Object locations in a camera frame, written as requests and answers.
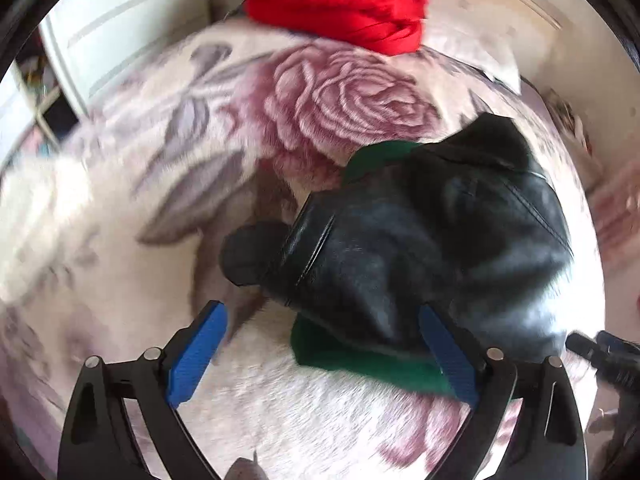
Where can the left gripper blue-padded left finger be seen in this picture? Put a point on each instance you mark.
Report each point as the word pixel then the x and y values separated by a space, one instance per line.
pixel 97 439

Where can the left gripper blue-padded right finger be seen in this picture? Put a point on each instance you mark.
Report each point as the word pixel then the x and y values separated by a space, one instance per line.
pixel 547 441

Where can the black leather jacket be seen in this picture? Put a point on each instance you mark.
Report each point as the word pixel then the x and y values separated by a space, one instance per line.
pixel 256 254

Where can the pink curtain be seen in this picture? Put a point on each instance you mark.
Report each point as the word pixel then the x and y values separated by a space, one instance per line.
pixel 614 207

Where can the floral bed blanket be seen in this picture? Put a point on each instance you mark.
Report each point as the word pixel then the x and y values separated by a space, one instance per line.
pixel 110 247

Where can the green striped folded garment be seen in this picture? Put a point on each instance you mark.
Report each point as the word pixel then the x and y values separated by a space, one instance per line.
pixel 370 359

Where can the white pillow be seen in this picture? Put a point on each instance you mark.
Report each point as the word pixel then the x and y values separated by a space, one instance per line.
pixel 484 51

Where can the beige bed headboard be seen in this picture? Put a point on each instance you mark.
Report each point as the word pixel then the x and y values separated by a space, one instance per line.
pixel 566 46

